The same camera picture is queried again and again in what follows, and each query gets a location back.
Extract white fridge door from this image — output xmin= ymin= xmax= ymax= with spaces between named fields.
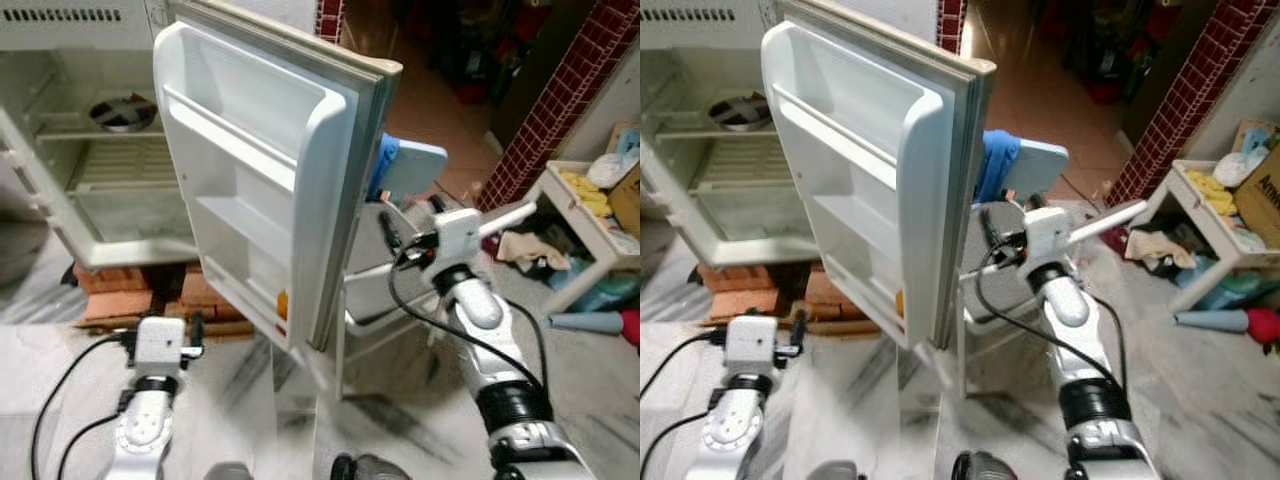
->
xmin=153 ymin=0 xmax=403 ymax=353
xmin=760 ymin=0 xmax=996 ymax=351

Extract white fridge body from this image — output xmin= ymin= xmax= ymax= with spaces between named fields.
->
xmin=640 ymin=0 xmax=821 ymax=269
xmin=0 ymin=0 xmax=201 ymax=271

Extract light blue chair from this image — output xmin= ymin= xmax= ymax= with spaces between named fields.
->
xmin=1000 ymin=140 xmax=1069 ymax=199
xmin=380 ymin=140 xmax=449 ymax=201

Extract blue cloth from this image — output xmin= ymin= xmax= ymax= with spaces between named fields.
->
xmin=975 ymin=130 xmax=1021 ymax=206
xmin=367 ymin=133 xmax=401 ymax=201

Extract red bricks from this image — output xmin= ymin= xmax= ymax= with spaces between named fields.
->
xmin=75 ymin=262 xmax=251 ymax=327
xmin=695 ymin=262 xmax=851 ymax=323

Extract beige cloth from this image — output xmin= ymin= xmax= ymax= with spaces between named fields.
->
xmin=1125 ymin=230 xmax=1196 ymax=269
xmin=497 ymin=232 xmax=569 ymax=271

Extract yellow cloth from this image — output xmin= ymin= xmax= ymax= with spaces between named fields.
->
xmin=1185 ymin=168 xmax=1236 ymax=217
xmin=562 ymin=170 xmax=613 ymax=219

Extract white shelf rack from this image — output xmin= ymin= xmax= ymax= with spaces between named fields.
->
xmin=540 ymin=160 xmax=641 ymax=301
xmin=1140 ymin=158 xmax=1280 ymax=313

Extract red brick tile pillar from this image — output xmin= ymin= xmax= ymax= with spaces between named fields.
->
xmin=483 ymin=0 xmax=641 ymax=211
xmin=1105 ymin=0 xmax=1271 ymax=206

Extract grey blue cone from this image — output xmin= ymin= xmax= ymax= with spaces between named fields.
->
xmin=1175 ymin=308 xmax=1251 ymax=334
xmin=548 ymin=310 xmax=626 ymax=335

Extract cardboard box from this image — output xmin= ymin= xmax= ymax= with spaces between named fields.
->
xmin=1232 ymin=120 xmax=1280 ymax=251
xmin=606 ymin=122 xmax=641 ymax=237

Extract robot right leg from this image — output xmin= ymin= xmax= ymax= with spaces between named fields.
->
xmin=330 ymin=452 xmax=413 ymax=480
xmin=950 ymin=450 xmax=1031 ymax=480

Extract metal bowl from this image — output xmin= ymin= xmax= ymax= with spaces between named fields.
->
xmin=88 ymin=93 xmax=159 ymax=134
xmin=708 ymin=92 xmax=773 ymax=133

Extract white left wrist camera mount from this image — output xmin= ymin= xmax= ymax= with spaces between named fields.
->
xmin=725 ymin=315 xmax=780 ymax=374
xmin=135 ymin=317 xmax=187 ymax=377

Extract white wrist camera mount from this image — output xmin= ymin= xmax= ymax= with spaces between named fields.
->
xmin=725 ymin=315 xmax=780 ymax=374
xmin=135 ymin=317 xmax=187 ymax=377
xmin=1022 ymin=205 xmax=1072 ymax=266
xmin=437 ymin=208 xmax=484 ymax=267

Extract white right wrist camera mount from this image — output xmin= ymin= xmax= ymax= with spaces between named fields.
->
xmin=437 ymin=208 xmax=484 ymax=267
xmin=1022 ymin=205 xmax=1072 ymax=266

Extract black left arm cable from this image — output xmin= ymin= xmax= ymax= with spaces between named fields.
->
xmin=30 ymin=333 xmax=138 ymax=480
xmin=640 ymin=330 xmax=728 ymax=480

